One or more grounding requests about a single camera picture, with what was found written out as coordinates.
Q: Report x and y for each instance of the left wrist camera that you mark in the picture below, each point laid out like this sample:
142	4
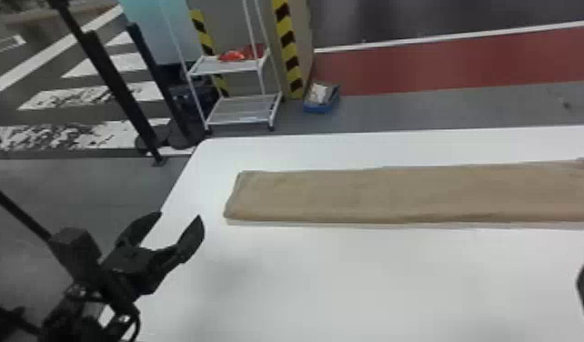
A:
74	250

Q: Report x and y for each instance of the red snack packet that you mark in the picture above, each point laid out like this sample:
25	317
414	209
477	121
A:
232	56

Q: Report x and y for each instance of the light blue panel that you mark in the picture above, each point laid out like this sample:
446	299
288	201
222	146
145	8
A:
160	28

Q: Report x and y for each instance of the beige towel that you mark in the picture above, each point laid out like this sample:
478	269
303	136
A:
406	193

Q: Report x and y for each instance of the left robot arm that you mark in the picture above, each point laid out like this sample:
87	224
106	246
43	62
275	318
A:
77	320

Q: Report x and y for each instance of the yellow black striped post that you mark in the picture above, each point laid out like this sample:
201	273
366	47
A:
287	48
207	45

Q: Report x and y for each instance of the black tripod pole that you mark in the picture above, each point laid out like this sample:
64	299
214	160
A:
15	210
108	81

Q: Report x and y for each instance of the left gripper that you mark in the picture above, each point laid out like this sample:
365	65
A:
127	272

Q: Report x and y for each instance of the black post on round foot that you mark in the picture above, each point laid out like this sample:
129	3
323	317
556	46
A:
153	71

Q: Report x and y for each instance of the blue basket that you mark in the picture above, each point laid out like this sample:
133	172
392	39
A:
322	101

